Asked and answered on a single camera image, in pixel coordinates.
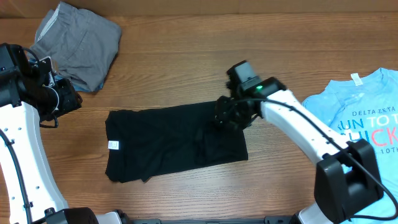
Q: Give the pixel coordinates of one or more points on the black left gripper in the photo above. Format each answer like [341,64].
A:
[73,99]

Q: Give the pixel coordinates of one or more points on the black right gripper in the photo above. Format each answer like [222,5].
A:
[226,113]

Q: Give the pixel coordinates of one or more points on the black t-shirt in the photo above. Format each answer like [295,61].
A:
[147,143]

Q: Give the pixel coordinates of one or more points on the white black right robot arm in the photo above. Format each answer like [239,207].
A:
[347,177]

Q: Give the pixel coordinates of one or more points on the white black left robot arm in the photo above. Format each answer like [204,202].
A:
[32,99]

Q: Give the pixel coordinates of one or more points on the folded blue garment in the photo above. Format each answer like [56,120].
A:
[78,88]

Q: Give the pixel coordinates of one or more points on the folded grey shirt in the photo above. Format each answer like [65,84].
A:
[83,44]

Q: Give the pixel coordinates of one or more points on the light blue printed t-shirt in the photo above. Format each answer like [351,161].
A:
[364,108]

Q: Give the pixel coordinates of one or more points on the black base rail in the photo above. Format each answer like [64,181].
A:
[211,221]

